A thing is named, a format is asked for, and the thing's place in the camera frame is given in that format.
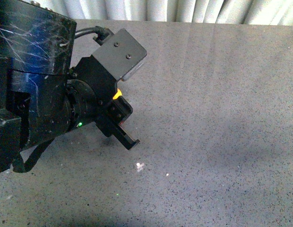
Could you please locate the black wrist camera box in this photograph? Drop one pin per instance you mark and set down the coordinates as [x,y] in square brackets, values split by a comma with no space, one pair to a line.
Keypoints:
[121,55]

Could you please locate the white pleated curtain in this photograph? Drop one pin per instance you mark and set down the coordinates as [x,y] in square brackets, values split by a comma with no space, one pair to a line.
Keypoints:
[252,12]

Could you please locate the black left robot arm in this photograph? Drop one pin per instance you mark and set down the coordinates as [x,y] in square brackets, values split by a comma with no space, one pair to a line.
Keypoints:
[55,79]

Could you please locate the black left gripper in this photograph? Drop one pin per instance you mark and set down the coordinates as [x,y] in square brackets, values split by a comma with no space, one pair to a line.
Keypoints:
[90,88]

